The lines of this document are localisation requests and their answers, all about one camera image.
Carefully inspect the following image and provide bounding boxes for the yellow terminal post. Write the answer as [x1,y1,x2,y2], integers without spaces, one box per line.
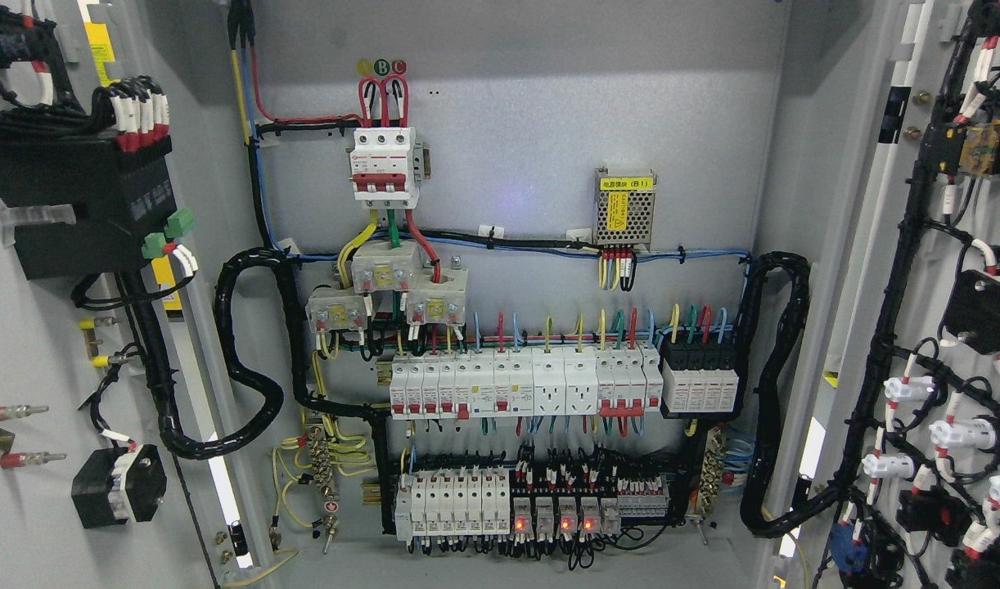
[79,313,144,374]

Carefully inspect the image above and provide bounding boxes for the brass ground terminal bar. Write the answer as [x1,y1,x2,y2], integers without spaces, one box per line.
[305,425,341,557]

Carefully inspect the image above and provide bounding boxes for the black digital power meter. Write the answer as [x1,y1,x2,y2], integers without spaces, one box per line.
[0,133,194,280]

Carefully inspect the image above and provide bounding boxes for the grey cabinet door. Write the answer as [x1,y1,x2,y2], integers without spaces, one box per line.
[0,1,274,588]
[745,1,1000,588]

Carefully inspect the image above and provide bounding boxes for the white socket breaker row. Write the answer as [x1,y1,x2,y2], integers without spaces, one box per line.
[389,344,662,420]

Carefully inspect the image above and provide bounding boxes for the grey current transformers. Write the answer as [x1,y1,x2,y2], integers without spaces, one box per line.
[305,240,469,335]

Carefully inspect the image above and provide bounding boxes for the lower relay terminal row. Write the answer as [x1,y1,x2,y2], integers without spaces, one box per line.
[393,460,669,548]

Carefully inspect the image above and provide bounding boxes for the black cable conduit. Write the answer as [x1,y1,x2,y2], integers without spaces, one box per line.
[158,248,394,461]
[739,251,853,539]

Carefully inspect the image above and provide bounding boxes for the left door rotary selector switch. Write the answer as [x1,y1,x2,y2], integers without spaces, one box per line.
[70,444,167,529]

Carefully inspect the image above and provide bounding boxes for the black white surge protector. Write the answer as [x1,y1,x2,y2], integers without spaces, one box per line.
[660,336,743,421]

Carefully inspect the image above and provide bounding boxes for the main three pole breaker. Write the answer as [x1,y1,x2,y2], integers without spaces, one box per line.
[349,127,426,211]

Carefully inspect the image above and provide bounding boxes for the left black cable conduit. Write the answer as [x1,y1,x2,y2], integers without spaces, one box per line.
[158,248,394,461]

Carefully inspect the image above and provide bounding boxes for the metal mesh power supply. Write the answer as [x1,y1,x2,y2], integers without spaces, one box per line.
[593,167,657,249]

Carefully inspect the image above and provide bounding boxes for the right black cable conduit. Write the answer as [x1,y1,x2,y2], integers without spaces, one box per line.
[739,251,853,539]

